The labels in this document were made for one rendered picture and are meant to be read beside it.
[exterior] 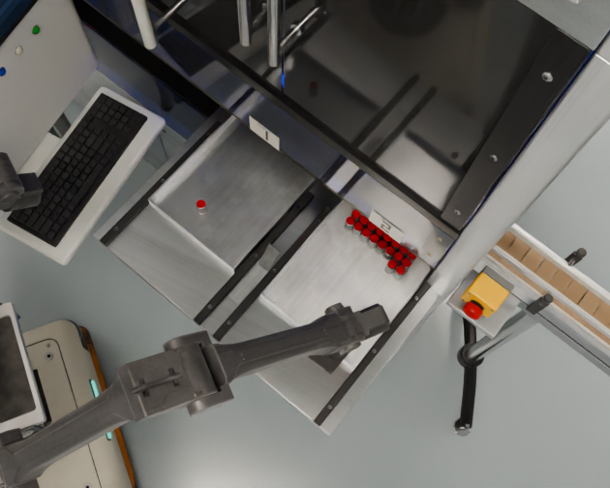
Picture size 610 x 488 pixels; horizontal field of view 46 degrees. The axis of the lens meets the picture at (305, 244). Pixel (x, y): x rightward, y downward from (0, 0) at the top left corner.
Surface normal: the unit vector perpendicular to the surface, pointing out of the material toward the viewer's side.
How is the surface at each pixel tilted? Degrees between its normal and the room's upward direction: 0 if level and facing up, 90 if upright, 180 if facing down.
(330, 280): 0
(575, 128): 90
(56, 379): 0
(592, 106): 90
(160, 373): 29
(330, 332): 44
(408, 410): 0
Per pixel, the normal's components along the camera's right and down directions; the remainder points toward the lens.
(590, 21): -0.63, 0.73
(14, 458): -0.52, 0.01
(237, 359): 0.67, -0.46
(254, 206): 0.04, -0.32
